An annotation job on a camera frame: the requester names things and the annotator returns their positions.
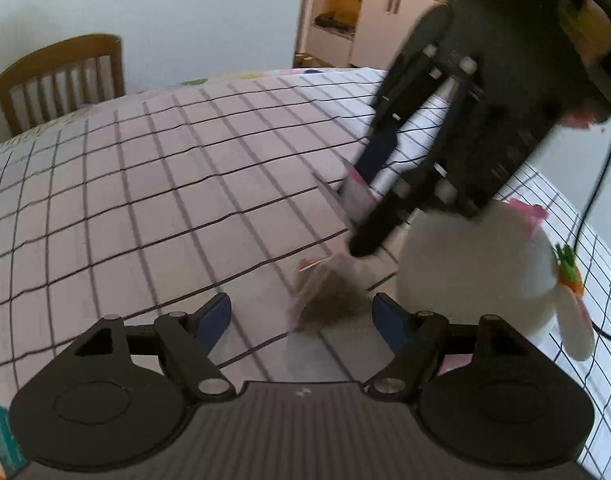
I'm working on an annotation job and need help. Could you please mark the clear packet dark contents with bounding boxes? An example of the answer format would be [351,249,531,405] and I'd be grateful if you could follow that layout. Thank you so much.
[290,252,373,333]

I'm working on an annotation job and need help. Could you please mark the white cabinet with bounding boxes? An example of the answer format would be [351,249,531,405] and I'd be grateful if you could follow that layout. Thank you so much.
[350,0,453,68]

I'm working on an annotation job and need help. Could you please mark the white checked tablecloth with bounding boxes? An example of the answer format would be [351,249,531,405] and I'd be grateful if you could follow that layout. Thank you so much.
[0,66,611,480]

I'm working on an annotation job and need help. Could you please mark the clear packet pink header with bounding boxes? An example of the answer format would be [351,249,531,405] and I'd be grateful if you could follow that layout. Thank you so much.
[313,160,381,228]

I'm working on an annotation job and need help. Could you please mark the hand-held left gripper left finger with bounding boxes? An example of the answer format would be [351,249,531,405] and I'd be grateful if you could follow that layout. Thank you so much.
[70,292,236,401]

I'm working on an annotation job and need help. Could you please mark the wooden chair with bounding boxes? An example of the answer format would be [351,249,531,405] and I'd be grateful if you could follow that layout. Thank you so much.
[0,34,126,137]

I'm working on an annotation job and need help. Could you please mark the white rabbit plush toy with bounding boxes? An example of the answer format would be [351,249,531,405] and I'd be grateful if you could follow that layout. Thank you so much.
[395,199,596,361]

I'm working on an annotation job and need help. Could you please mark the white open shelf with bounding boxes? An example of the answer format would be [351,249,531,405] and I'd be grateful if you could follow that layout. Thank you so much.
[295,0,371,67]

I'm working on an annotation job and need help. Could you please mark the black cable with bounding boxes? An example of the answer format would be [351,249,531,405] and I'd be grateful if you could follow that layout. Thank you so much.
[570,105,611,346]

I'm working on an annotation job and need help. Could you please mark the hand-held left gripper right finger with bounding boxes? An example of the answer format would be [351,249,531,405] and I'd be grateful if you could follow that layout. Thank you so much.
[363,292,531,402]

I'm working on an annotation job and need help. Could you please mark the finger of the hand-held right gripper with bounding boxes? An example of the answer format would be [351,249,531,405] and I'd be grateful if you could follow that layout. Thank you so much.
[348,159,460,258]
[354,44,441,187]

